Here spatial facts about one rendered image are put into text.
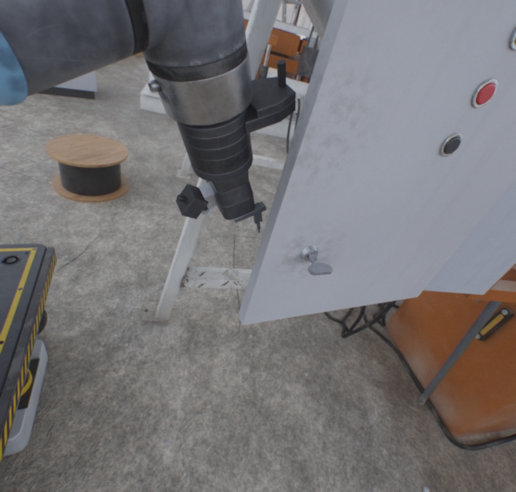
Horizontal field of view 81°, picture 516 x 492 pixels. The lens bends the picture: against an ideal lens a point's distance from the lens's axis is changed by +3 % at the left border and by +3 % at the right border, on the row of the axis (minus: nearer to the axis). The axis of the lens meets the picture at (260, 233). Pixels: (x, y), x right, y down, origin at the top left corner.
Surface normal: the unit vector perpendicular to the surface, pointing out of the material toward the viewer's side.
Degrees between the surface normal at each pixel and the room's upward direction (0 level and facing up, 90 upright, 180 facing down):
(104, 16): 101
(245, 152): 83
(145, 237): 0
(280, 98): 25
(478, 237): 90
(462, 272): 90
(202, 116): 106
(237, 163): 92
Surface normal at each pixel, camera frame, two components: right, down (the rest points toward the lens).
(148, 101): 0.13, 0.61
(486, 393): -0.95, -0.06
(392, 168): 0.33, 0.62
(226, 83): 0.64, 0.58
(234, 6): 0.90, 0.30
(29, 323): 0.23, -0.78
